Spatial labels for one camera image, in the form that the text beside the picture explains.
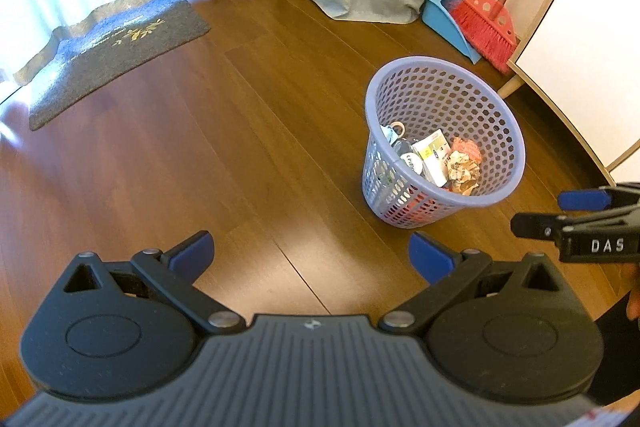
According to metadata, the brown paper wrapper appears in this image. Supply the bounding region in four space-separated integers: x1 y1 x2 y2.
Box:
446 150 480 196

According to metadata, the orange knitted yarn ball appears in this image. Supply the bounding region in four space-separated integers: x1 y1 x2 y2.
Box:
451 136 483 165

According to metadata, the white paper tube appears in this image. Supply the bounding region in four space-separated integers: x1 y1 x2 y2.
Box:
390 121 406 136

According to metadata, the white green medicine box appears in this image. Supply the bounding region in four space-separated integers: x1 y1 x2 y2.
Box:
412 129 451 187

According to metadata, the clear plastic water bottle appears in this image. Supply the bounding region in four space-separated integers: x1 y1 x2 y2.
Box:
381 124 425 176

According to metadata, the wooden framed white board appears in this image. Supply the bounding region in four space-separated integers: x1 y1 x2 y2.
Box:
499 0 639 184

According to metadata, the grey door mat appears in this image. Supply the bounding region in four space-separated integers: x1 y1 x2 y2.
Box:
28 0 210 131

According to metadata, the red broom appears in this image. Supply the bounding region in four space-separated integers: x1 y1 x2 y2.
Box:
449 0 518 75

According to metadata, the lavender plastic waste basket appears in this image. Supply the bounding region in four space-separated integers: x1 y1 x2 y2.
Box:
362 56 525 229

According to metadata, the blue dustpan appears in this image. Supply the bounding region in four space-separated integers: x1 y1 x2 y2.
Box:
422 0 482 64

